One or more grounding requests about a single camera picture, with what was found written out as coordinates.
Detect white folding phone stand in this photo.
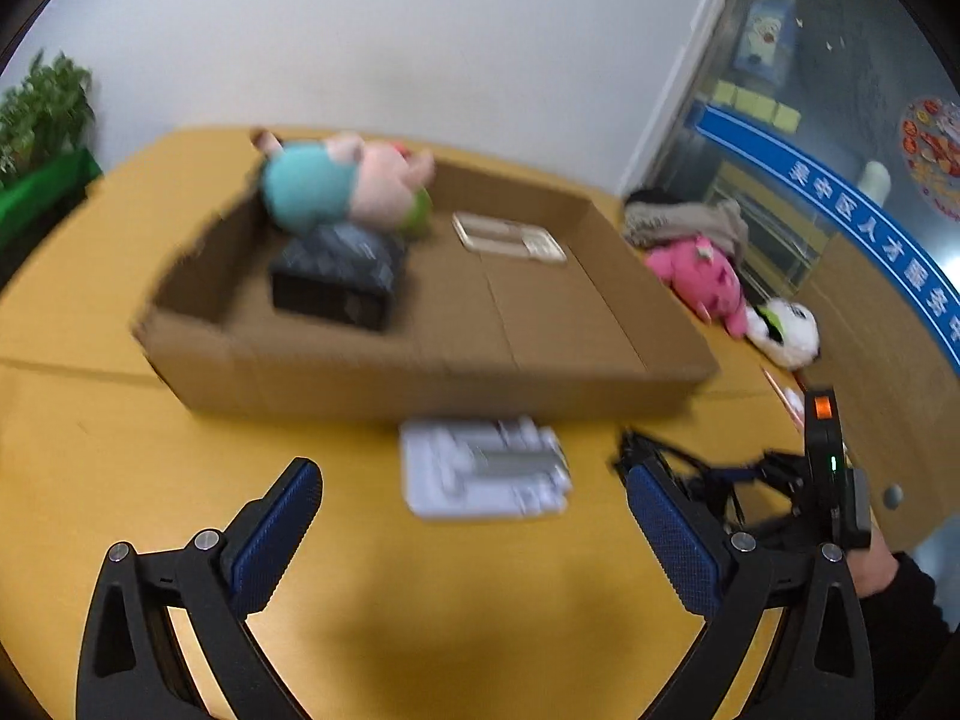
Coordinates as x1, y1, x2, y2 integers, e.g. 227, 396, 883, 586
398, 418, 573, 520

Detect green potted plant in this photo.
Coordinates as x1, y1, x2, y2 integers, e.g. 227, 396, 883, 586
2, 52, 96, 187

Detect white panda plush toy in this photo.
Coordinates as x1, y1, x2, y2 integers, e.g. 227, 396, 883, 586
747, 298, 820, 371

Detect pink plush toy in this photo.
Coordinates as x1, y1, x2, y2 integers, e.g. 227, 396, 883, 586
646, 236, 747, 338

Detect clear white phone case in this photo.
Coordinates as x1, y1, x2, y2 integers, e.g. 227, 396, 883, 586
452, 211, 566, 265

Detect right hand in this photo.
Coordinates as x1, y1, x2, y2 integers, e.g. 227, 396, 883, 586
846, 527, 900, 598

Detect green planter box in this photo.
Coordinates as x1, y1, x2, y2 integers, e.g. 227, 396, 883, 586
0, 148, 101, 249

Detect brown cardboard box tray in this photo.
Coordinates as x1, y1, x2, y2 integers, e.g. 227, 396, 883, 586
133, 148, 719, 422

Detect beige folded cloth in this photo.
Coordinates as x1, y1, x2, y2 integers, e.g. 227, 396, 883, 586
622, 188, 748, 265

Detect pig plush toy teal shirt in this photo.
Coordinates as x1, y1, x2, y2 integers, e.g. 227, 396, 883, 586
251, 128, 434, 239

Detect black sunglasses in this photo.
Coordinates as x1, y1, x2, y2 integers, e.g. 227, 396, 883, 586
612, 427, 809, 528

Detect black product box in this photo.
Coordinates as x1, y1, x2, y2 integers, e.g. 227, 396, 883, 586
268, 221, 409, 332

